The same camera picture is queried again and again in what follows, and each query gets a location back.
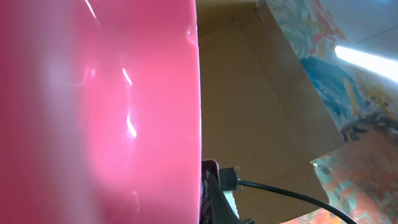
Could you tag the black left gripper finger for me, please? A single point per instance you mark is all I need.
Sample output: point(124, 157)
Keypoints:
point(217, 205)

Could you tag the pink scoop with blue handle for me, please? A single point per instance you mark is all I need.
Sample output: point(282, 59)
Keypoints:
point(100, 111)

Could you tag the brown cardboard box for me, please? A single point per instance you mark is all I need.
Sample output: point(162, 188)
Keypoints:
point(260, 110)

